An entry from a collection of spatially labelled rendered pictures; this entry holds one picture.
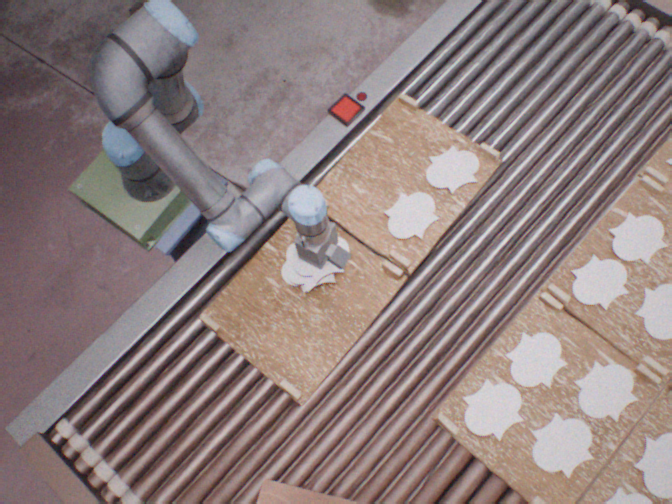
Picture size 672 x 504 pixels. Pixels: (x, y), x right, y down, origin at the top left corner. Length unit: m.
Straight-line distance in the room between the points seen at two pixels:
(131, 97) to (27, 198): 1.95
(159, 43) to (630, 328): 1.23
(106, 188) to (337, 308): 0.72
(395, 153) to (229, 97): 1.47
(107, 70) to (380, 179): 0.81
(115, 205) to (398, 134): 0.79
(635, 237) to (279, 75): 1.91
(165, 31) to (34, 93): 2.23
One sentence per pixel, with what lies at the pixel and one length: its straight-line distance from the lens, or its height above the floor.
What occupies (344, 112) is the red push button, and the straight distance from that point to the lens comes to 2.06.
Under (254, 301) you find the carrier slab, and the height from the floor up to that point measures 0.94.
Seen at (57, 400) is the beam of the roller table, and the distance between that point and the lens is 1.95.
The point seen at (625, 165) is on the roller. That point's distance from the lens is 2.06.
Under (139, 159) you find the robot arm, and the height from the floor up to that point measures 1.14.
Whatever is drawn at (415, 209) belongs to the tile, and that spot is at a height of 0.95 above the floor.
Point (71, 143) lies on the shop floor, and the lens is 3.42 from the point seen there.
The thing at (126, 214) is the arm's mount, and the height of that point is 0.96.
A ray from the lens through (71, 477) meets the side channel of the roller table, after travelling 1.86.
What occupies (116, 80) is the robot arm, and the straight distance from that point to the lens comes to 1.45.
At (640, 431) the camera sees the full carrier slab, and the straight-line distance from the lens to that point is 1.81.
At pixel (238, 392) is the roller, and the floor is 0.92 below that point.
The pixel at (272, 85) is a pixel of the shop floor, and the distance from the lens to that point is 3.31.
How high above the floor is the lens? 2.64
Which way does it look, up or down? 66 degrees down
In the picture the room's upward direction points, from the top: 12 degrees counter-clockwise
